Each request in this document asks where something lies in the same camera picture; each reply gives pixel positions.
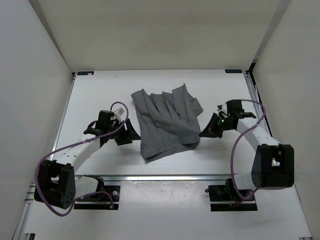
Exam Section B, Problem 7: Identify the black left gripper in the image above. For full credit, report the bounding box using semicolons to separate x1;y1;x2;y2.
107;118;141;146

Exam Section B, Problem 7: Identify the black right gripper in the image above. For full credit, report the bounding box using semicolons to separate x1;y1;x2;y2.
199;112;234;138

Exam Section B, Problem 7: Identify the grey pleated skirt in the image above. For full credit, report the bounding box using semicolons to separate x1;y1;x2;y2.
131;84;204;163

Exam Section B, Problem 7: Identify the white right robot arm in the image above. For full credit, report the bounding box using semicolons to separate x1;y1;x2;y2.
199;112;295;200

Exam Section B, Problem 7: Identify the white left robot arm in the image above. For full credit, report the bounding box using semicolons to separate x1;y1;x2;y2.
34;117;141;210

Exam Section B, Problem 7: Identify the blue corner label right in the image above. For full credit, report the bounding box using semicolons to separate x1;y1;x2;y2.
225;69;243;74

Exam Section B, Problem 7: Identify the blue corner label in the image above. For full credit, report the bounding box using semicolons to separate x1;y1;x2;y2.
77;71;95;76
225;69;243;74

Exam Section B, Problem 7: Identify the blue corner label left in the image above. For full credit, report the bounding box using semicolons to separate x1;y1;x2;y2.
77;71;95;76

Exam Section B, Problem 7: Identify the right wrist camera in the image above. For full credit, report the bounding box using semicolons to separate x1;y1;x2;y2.
217;99;245;117

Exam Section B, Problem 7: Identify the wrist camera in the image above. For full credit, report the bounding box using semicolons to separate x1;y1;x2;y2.
95;107;125;132
217;99;245;117

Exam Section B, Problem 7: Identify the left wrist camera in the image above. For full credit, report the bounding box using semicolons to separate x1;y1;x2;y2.
95;107;125;132

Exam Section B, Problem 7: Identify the aluminium table edge rail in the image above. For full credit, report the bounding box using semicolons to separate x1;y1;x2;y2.
41;174;286;183

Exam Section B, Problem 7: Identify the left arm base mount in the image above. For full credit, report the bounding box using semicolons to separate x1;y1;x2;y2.
74;175;121;211

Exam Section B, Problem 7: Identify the aluminium left side rail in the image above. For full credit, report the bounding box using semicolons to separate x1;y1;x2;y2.
37;71;77;164

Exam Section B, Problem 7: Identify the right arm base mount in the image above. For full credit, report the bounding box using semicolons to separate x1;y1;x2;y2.
204;178;258;212

